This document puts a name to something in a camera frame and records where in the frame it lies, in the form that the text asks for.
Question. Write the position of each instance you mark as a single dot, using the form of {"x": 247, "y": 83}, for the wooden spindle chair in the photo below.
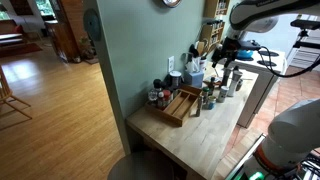
{"x": 4, "y": 93}

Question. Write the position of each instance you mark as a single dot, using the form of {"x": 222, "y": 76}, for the steel pepper grinder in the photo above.
{"x": 226, "y": 77}

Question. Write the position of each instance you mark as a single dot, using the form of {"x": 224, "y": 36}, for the slim steel cylinder mill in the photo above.
{"x": 199, "y": 106}

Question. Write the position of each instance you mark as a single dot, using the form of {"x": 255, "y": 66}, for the clear glass spice bottle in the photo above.
{"x": 152, "y": 97}

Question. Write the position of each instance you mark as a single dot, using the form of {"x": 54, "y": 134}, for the round wall clock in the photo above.
{"x": 171, "y": 2}

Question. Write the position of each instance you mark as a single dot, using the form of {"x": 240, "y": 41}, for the white wall outlet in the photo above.
{"x": 171, "y": 64}

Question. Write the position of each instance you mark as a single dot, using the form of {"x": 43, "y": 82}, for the round dark wall plate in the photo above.
{"x": 92, "y": 25}

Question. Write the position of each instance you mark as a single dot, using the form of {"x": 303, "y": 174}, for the dark wooden spoon rest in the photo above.
{"x": 210, "y": 85}

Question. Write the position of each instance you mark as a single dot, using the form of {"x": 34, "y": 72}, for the glass steel salt grinder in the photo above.
{"x": 234, "y": 85}

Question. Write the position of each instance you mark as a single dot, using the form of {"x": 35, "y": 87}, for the living room window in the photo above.
{"x": 45, "y": 7}

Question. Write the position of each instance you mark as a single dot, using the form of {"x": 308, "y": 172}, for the blue tissue box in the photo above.
{"x": 194, "y": 80}

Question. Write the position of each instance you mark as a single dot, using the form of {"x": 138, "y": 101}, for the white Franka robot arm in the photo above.
{"x": 293, "y": 133}

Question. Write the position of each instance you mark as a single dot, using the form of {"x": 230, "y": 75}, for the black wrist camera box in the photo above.
{"x": 250, "y": 45}

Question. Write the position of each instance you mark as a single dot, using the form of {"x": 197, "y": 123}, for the green cap spice bottle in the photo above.
{"x": 205, "y": 95}

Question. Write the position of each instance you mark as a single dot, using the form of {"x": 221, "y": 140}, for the black lid jar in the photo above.
{"x": 239, "y": 85}

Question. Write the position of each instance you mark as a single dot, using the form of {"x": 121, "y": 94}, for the sofa with red cushion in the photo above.
{"x": 11, "y": 33}

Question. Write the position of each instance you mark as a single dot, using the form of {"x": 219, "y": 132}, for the black cooking spoon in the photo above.
{"x": 194, "y": 50}

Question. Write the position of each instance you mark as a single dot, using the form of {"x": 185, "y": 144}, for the white utensil crock orange print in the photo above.
{"x": 200, "y": 65}

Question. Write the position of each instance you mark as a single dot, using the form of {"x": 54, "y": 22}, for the white slatted cabinet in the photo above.
{"x": 301, "y": 60}

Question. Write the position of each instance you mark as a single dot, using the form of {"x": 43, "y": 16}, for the small spice jar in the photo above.
{"x": 167, "y": 96}

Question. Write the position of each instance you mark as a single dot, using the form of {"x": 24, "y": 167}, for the metal robot stand frame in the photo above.
{"x": 246, "y": 157}

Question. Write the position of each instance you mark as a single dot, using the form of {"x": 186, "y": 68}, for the blue label glass jar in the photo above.
{"x": 211, "y": 103}

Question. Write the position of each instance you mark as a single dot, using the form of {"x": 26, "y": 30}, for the black stove burner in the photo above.
{"x": 266, "y": 63}
{"x": 268, "y": 53}

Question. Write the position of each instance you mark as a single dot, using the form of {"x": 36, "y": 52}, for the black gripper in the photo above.
{"x": 230, "y": 46}

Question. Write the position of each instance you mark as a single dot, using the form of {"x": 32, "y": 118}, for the small dark sauce bottle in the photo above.
{"x": 211, "y": 87}

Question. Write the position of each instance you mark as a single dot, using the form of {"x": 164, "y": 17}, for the wooden cutlery tray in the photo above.
{"x": 180, "y": 110}

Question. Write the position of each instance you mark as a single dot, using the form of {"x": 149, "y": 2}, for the red floor rug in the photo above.
{"x": 18, "y": 50}

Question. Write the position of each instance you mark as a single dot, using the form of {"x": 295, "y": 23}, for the black cap spice bottle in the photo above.
{"x": 157, "y": 84}

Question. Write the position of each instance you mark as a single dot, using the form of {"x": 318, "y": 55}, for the tall wooden cabinet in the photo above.
{"x": 68, "y": 26}

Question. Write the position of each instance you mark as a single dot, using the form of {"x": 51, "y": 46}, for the blue kettle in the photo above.
{"x": 245, "y": 55}

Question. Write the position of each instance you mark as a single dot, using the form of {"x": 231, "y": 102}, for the white kitchen stove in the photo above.
{"x": 263, "y": 88}

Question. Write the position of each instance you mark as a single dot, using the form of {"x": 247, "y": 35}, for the wooden wall shelf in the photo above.
{"x": 208, "y": 10}

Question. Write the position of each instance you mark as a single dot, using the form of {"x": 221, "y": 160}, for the black canister white lid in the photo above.
{"x": 175, "y": 81}

